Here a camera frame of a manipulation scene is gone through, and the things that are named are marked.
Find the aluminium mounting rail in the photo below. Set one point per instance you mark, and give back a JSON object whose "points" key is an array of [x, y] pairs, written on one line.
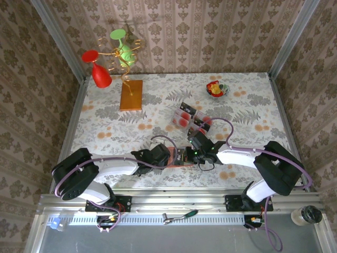
{"points": [[179, 200]]}

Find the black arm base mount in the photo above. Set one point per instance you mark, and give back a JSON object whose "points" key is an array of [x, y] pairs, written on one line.
{"points": [[231, 203], [126, 203]]}

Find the red circle card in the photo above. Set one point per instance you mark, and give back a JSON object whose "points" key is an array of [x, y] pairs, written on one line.
{"points": [[205, 116], [184, 116], [180, 122]]}

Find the red candy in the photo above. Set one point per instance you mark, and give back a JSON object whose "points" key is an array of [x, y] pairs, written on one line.
{"points": [[209, 85]]}

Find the aluminium frame post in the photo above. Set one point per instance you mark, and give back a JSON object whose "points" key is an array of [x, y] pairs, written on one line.
{"points": [[61, 42], [292, 39]]}

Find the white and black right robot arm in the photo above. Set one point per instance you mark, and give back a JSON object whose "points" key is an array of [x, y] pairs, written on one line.
{"points": [[237, 156]]}

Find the glass jar dark lid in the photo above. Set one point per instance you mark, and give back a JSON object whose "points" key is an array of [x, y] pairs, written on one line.
{"points": [[306, 215]]}

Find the orange card holder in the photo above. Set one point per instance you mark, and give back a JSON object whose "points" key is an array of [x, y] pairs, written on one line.
{"points": [[172, 158]]}

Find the clear acrylic card stand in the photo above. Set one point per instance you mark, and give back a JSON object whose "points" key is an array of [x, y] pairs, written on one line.
{"points": [[192, 117]]}

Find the aluminium table edge rail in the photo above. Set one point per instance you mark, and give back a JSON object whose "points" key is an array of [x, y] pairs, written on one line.
{"points": [[285, 118], [78, 105]]}

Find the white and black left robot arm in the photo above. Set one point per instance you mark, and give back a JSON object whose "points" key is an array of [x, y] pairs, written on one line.
{"points": [[116, 167]]}

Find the green plastic wine glass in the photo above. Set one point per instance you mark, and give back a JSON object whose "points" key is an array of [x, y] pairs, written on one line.
{"points": [[126, 54]]}

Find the glass candy bowl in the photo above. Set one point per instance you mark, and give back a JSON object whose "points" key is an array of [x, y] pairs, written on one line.
{"points": [[226, 89]]}

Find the yellow candy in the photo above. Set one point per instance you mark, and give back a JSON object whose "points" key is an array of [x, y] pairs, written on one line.
{"points": [[216, 89]]}

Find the black VIP card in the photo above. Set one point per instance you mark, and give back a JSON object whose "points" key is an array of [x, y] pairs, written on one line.
{"points": [[188, 108], [202, 126], [183, 156]]}

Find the blue plug connector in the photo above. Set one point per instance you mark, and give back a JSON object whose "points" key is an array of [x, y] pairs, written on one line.
{"points": [[54, 224]]}

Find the red plastic wine glass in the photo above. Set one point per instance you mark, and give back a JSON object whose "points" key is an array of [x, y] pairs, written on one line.
{"points": [[101, 75]]}

